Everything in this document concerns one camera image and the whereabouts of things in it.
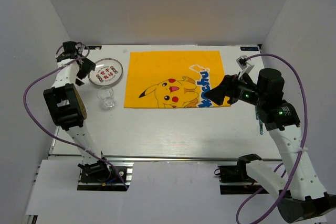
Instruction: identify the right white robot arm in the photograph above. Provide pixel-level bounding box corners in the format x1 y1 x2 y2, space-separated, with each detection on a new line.
205 68 335 223

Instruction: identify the fork with blue handle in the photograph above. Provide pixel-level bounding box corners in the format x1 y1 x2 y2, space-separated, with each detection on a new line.
255 107 259 121

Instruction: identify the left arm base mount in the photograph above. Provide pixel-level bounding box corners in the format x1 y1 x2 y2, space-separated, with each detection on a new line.
77 161 132 192

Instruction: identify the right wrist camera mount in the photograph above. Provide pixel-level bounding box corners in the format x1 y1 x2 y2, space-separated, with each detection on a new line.
236 56 254 80

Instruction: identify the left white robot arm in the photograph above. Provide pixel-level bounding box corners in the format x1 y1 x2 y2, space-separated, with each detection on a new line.
43 41 103 168

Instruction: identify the clear glass cup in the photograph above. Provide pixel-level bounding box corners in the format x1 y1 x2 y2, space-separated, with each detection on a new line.
97 86 116 109

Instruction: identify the knife with blue handle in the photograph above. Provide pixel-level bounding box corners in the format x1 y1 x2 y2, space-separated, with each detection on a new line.
259 119 264 135

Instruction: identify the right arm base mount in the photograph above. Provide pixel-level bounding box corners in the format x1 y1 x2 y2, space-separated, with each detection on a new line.
214 165 268 195

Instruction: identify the right black corner label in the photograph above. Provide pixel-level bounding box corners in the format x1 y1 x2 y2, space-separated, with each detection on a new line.
240 47 259 51

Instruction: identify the yellow pikachu cloth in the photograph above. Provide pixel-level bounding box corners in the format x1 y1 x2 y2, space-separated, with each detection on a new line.
124 51 224 109

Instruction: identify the black corner label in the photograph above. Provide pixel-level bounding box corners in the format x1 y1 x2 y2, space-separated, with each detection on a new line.
89 45 102 50
240 47 259 51

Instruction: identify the white patterned plate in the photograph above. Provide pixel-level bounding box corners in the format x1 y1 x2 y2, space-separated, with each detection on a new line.
88 58 123 87

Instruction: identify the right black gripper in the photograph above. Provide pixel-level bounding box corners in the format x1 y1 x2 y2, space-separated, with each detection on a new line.
203 71 266 106

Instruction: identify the left black corner label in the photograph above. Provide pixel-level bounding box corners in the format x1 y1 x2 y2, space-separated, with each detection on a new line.
89 45 102 50

